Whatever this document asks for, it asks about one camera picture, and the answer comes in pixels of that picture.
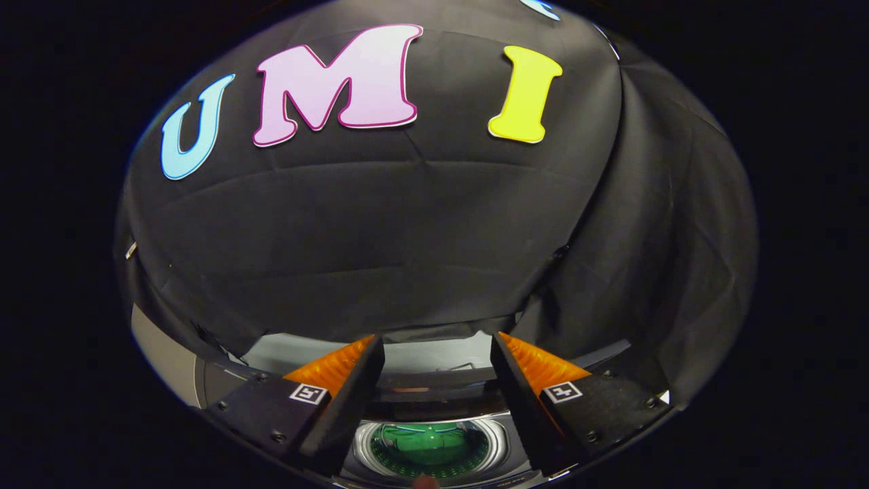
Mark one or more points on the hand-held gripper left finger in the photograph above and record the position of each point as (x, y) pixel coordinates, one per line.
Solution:
(349, 407)

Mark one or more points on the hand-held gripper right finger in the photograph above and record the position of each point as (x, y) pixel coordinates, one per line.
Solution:
(523, 407)

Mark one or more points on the dark grey washing machine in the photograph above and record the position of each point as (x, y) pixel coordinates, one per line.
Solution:
(475, 477)

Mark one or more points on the green polo shirt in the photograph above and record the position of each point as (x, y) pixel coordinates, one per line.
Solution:
(428, 441)

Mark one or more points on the black backdrop cloth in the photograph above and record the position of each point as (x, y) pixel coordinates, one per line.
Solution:
(407, 238)

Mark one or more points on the grey table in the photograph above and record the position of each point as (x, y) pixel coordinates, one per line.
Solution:
(163, 353)

